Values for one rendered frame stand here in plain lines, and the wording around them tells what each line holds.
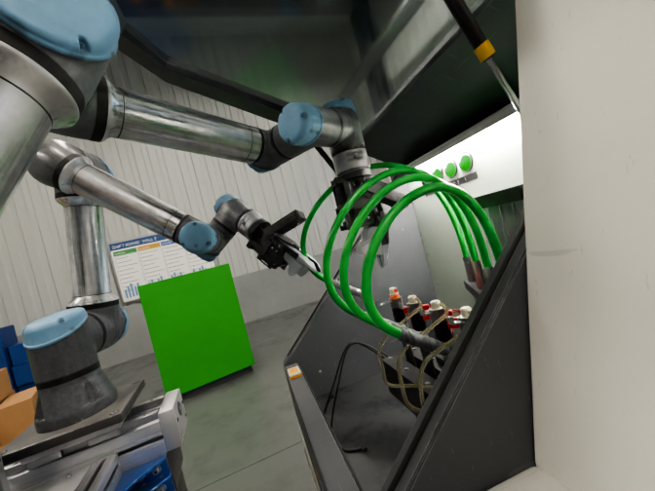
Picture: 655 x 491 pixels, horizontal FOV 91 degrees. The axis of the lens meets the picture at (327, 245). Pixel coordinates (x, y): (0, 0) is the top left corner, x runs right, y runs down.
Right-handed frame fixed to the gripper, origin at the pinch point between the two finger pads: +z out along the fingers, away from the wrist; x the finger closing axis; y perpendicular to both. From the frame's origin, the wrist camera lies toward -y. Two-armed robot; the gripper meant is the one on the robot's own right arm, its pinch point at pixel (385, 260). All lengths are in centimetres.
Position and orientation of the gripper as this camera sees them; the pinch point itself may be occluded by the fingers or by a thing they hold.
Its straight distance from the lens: 72.1
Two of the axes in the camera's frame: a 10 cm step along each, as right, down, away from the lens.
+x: 2.4, -0.4, -9.7
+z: 2.5, 9.7, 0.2
